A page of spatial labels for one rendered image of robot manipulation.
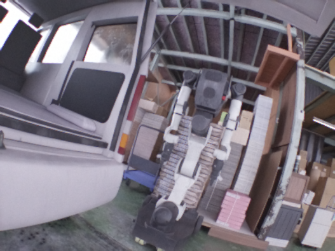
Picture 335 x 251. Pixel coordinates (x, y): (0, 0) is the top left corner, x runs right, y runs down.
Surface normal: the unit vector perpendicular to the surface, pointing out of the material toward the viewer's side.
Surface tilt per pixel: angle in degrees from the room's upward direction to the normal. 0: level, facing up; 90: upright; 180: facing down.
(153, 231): 90
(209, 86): 105
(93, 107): 90
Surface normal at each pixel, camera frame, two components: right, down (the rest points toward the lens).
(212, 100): -0.33, 0.04
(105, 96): -0.28, -0.22
